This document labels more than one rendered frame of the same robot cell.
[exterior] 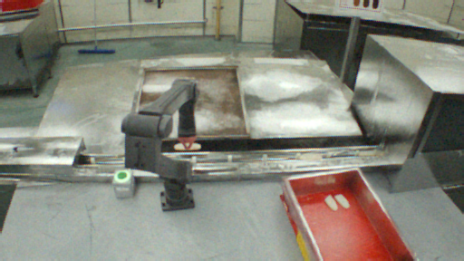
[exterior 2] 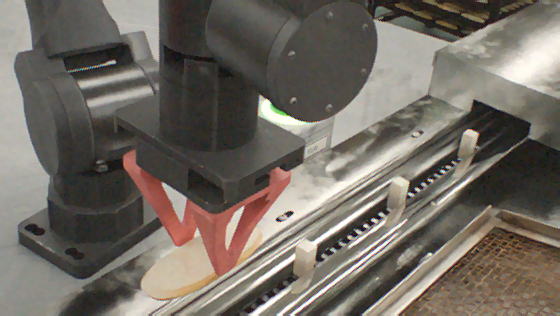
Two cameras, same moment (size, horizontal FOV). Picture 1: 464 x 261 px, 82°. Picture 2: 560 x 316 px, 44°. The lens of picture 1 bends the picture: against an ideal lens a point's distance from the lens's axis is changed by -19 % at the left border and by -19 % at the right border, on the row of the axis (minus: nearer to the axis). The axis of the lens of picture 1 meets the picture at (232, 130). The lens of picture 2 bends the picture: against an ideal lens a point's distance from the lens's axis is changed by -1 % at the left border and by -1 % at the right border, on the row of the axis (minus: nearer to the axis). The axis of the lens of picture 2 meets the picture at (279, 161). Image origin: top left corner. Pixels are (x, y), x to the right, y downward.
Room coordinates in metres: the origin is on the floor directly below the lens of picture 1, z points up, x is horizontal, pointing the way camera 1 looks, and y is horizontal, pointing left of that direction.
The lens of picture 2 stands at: (1.24, -0.05, 1.23)
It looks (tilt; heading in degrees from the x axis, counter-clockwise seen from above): 33 degrees down; 136
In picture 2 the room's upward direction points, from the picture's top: 6 degrees clockwise
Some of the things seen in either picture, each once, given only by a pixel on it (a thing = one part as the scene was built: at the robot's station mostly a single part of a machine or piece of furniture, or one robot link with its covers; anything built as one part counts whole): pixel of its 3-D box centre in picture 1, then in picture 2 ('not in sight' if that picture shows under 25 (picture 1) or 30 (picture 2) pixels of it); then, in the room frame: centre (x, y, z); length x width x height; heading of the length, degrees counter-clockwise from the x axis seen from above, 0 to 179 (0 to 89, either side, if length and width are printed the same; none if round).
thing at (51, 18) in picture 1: (30, 36); not in sight; (3.68, 2.84, 0.44); 0.70 x 0.55 x 0.87; 98
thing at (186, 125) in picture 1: (186, 120); (209, 98); (0.95, 0.16, 1.04); 0.10 x 0.07 x 0.07; 7
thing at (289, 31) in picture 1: (362, 50); not in sight; (3.33, -1.44, 0.51); 1.93 x 1.05 x 1.02; 98
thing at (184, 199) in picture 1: (176, 193); (96, 192); (0.77, 0.18, 0.86); 0.12 x 0.09 x 0.08; 105
